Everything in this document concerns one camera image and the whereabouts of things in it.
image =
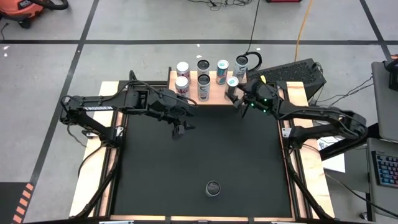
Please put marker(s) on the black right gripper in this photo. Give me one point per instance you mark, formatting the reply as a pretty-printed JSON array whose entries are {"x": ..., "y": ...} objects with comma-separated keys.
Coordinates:
[{"x": 259, "y": 93}]

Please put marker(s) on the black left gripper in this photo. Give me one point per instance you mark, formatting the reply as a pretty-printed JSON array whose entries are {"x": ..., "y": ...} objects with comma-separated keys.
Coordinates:
[{"x": 169, "y": 107}]

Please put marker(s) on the blue silver Red Bull can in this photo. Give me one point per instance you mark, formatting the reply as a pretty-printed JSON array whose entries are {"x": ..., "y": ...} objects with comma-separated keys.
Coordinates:
[
  {"x": 231, "y": 87},
  {"x": 222, "y": 72}
]

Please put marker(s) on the Celsius Arctic Vibe can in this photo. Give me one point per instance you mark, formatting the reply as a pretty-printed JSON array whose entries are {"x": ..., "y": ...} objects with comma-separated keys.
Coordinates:
[
  {"x": 213, "y": 188},
  {"x": 241, "y": 67}
]

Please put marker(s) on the Diet Coke can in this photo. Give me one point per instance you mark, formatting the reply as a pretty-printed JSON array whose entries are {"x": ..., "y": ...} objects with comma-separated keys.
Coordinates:
[
  {"x": 183, "y": 70},
  {"x": 182, "y": 86}
]

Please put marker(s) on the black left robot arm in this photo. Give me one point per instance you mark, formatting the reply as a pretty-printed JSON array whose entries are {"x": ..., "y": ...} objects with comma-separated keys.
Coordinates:
[{"x": 99, "y": 107}]

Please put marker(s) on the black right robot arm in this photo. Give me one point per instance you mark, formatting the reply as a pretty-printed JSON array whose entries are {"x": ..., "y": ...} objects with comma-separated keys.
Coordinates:
[{"x": 326, "y": 113}]

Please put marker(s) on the red object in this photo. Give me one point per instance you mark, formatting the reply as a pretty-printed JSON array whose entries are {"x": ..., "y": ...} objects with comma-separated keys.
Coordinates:
[{"x": 283, "y": 1}]

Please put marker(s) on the white paper sheet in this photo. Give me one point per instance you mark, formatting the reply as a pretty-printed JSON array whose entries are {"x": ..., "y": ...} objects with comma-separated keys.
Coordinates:
[{"x": 334, "y": 161}]

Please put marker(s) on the black desk bar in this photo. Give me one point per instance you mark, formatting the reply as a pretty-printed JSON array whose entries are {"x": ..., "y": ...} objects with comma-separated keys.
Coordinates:
[{"x": 342, "y": 149}]

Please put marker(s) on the grey desk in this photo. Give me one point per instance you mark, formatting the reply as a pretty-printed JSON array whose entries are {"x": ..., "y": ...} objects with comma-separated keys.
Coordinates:
[
  {"x": 379, "y": 199},
  {"x": 385, "y": 102}
]

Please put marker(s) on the black keyboard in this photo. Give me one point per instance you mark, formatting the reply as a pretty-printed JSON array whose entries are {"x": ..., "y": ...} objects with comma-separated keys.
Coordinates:
[{"x": 387, "y": 168}]

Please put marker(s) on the black orange striped floor mat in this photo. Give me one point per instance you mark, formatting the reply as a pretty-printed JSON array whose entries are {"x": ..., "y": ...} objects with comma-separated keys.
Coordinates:
[{"x": 18, "y": 205}]

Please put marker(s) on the orange shop vacuum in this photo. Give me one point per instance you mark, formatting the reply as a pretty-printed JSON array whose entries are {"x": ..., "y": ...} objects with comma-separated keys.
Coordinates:
[{"x": 21, "y": 9}]

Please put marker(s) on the wooden shelf with black frame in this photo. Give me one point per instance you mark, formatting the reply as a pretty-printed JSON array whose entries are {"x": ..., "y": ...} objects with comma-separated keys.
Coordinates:
[{"x": 217, "y": 97}]

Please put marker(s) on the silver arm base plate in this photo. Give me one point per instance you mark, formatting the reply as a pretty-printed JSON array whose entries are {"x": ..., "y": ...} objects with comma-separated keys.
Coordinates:
[
  {"x": 286, "y": 132},
  {"x": 90, "y": 134}
]

